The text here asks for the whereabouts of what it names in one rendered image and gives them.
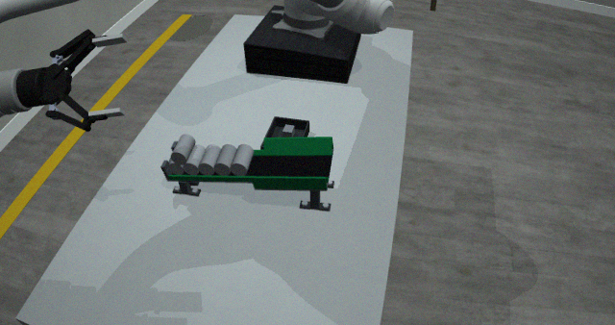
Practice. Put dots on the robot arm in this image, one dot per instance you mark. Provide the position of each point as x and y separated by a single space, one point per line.
300 18

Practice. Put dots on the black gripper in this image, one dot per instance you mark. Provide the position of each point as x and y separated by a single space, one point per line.
46 85

